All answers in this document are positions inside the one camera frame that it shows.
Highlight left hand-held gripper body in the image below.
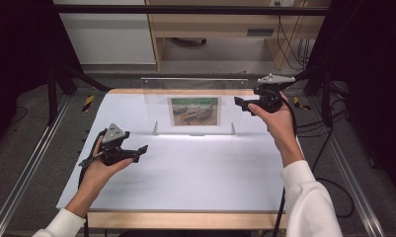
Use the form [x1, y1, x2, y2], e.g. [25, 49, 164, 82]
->
[78, 122, 136, 168]

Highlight clear acrylic photo frame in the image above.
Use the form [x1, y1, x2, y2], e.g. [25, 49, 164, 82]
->
[139, 77, 250, 137]

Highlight yellow black tape strip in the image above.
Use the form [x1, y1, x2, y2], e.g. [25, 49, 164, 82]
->
[81, 94, 97, 114]
[291, 96, 312, 112]

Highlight person's left hand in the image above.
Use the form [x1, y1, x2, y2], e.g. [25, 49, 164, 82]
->
[76, 134, 134, 205]

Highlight black metal stand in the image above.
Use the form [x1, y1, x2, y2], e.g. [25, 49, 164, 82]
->
[46, 61, 112, 126]
[278, 64, 335, 129]

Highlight left hand-held gripper black cable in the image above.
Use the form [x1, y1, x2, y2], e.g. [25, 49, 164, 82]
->
[77, 128, 107, 237]

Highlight black floor cable bundle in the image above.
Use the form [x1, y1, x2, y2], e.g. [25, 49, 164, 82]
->
[295, 81, 350, 140]

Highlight light wooden desk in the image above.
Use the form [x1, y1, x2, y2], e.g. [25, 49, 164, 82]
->
[145, 0, 332, 71]

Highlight white table mat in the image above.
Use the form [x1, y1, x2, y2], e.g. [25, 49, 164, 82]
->
[55, 93, 305, 212]

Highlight black horizontal frame bar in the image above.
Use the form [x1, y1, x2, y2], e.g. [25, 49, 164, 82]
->
[52, 4, 332, 17]

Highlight wooden table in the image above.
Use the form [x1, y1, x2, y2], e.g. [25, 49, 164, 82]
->
[85, 87, 289, 231]

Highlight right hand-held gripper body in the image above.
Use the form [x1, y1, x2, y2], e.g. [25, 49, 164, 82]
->
[252, 73, 296, 115]

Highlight aluminium floor rail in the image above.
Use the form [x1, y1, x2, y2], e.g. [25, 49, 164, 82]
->
[0, 94, 72, 237]
[307, 96, 387, 237]

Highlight person's right hand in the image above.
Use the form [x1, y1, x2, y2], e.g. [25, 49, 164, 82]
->
[247, 91, 302, 146]

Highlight thin black floor cable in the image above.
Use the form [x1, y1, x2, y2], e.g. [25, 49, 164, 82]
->
[8, 105, 29, 126]

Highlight black desk cables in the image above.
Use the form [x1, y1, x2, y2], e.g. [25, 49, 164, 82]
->
[276, 1, 315, 71]

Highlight boat painting picture card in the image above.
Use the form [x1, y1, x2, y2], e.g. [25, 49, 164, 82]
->
[167, 96, 223, 127]

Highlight black curtain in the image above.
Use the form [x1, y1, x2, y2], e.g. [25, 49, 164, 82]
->
[0, 0, 85, 157]
[303, 0, 396, 203]

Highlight white cabinet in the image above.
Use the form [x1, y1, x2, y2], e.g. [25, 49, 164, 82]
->
[52, 0, 157, 66]

